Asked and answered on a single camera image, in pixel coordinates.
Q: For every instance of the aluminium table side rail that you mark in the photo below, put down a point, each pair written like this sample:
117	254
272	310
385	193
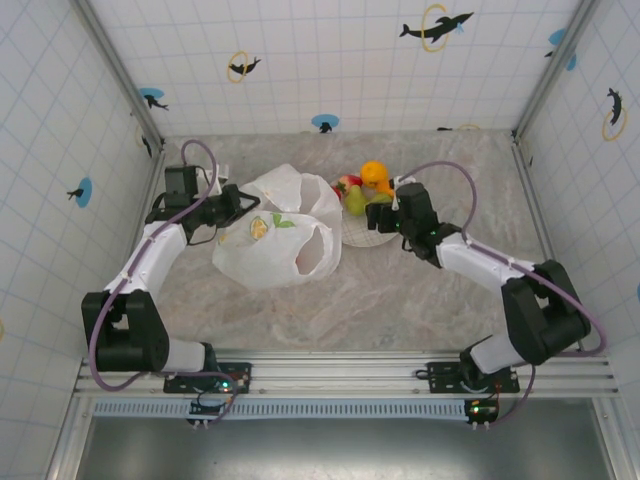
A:
545	240
152	177

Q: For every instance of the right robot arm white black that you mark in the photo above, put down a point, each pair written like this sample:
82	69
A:
475	260

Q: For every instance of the blue circle fish wall sticker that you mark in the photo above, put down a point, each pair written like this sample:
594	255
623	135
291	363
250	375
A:
150	95
85	192
325	121
557	36

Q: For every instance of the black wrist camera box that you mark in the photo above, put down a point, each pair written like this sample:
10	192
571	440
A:
179	182
416	201

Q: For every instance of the aluminium front frame post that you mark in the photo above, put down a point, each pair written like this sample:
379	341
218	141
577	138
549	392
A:
70	440
612	440

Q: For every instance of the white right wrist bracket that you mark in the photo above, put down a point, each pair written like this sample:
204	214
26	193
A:
396	195

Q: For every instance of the small controller board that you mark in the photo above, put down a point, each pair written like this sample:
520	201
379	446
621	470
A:
205	409
482	410

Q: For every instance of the small left controller board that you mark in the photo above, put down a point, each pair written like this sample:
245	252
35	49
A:
205	409

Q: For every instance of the red apple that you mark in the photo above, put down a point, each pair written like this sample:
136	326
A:
350	181

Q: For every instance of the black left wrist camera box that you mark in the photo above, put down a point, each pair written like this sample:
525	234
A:
179	182

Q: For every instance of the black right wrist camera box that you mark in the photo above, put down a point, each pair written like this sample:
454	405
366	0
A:
416	201

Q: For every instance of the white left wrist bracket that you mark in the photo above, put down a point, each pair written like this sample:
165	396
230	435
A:
221	176

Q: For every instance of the green pear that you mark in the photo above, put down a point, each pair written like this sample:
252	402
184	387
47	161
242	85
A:
356	202

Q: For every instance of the small orange fruit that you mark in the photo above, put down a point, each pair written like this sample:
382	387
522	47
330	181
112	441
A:
386	189

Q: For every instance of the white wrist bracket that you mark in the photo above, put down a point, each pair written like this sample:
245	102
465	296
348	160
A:
396	195
221	176

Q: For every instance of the red strawberry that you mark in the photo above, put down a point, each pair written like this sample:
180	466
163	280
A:
339	191

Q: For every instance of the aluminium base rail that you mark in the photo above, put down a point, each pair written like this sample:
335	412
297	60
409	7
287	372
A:
340	375

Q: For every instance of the aluminium corner frame post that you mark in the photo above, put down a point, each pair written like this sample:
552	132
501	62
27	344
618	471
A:
118	70
558	70

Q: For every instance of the white checked round plate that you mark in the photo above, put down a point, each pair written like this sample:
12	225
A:
360	232

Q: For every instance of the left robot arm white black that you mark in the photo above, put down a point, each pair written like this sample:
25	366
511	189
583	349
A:
150	260

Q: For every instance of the round orange fruit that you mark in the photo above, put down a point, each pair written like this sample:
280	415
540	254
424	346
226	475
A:
372	172

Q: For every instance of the small right controller board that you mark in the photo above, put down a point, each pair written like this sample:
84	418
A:
482	410

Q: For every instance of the small green fruit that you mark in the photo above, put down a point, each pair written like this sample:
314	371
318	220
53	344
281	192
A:
380	198

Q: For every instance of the white plastic bag lemon print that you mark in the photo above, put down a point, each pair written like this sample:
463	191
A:
270	260

